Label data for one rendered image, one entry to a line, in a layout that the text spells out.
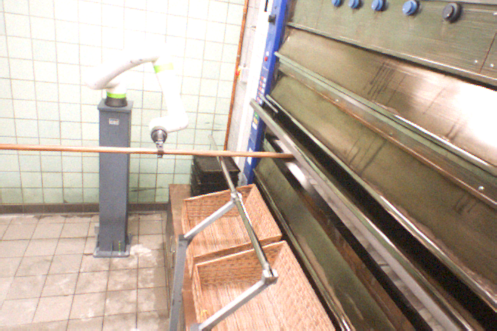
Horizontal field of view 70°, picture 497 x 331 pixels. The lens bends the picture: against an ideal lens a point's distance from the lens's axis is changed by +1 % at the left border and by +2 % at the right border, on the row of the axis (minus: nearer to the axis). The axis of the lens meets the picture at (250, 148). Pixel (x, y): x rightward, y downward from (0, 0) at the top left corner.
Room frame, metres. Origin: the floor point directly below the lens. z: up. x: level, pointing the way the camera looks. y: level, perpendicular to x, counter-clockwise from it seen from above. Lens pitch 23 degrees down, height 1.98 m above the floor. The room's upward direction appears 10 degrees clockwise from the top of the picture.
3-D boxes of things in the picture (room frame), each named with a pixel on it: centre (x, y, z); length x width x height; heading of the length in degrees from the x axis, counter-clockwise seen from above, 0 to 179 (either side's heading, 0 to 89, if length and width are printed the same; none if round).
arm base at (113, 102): (2.28, 0.96, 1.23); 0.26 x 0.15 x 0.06; 16
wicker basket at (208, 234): (1.76, 0.06, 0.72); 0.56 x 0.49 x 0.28; 19
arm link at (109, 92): (2.21, 0.95, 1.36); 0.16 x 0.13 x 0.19; 156
